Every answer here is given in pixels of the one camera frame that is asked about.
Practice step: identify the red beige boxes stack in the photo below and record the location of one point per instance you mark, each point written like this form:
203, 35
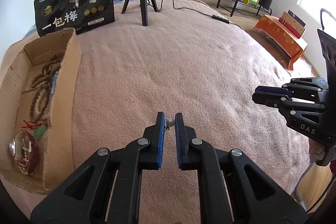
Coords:
293, 23

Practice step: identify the red string jade pendant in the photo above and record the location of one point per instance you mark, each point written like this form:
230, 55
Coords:
37, 129

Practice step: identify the orange cloth covered stool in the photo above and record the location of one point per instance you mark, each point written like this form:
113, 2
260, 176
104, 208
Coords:
292, 46

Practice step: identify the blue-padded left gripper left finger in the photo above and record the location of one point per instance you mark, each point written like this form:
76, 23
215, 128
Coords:
158, 138

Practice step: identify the grey gloved right hand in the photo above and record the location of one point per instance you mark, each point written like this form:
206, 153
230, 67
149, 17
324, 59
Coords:
316, 151

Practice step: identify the brown leather watch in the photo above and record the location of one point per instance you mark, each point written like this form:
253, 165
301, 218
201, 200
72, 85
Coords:
25, 152

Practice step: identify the black plum snack bag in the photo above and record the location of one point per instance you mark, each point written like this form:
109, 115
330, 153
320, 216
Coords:
82, 15

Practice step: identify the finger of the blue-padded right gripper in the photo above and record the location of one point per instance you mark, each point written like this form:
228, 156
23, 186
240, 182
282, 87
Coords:
282, 92
271, 99

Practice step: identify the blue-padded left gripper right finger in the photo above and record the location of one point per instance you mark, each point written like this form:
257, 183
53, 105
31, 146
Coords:
182, 142

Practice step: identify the pearl stud earring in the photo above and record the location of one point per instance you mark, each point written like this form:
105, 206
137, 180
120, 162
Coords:
169, 124

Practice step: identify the shallow cardboard box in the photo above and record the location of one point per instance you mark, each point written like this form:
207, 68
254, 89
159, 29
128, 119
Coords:
38, 78

